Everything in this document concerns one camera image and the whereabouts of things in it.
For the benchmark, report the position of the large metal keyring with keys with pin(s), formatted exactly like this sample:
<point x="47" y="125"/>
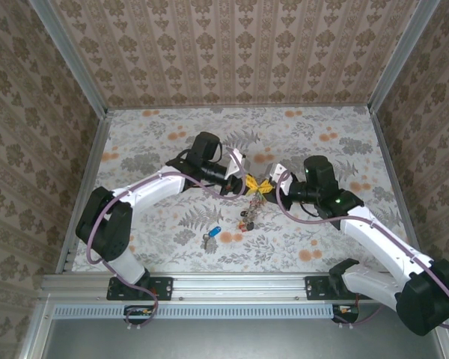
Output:
<point x="251" y="215"/>

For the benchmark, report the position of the key with blue tag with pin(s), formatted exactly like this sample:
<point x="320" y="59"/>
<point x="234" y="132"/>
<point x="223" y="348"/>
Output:
<point x="214" y="232"/>

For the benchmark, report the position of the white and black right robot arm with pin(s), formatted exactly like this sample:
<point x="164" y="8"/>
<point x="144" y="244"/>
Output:
<point x="378" y="232"/>

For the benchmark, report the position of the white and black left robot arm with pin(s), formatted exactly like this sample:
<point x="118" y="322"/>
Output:
<point x="149" y="190"/>

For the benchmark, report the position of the black connector board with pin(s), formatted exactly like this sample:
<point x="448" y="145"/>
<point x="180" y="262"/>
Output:
<point x="134" y="314"/>
<point x="346" y="312"/>

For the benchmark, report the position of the grey metal panel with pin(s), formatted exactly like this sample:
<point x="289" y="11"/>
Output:
<point x="239" y="340"/>

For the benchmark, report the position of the aluminium back rail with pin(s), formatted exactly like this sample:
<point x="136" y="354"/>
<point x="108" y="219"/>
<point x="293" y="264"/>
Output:
<point x="239" y="107"/>

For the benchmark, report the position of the aluminium side rail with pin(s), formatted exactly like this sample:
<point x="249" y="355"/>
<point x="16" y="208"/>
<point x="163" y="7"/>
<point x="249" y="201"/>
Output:
<point x="389" y="164"/>
<point x="93" y="168"/>

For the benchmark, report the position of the aluminium mounting rail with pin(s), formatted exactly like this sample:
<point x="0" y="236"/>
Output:
<point x="239" y="286"/>

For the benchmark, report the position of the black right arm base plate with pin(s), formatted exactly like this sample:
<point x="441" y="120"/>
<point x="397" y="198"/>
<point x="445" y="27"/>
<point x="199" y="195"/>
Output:
<point x="316" y="288"/>

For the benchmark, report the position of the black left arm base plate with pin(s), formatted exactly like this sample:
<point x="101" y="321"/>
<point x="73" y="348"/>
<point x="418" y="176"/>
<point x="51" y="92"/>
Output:
<point x="164" y="288"/>

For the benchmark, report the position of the aluminium corner post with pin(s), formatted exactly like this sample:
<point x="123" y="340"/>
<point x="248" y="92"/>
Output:
<point x="71" y="60"/>
<point x="404" y="56"/>

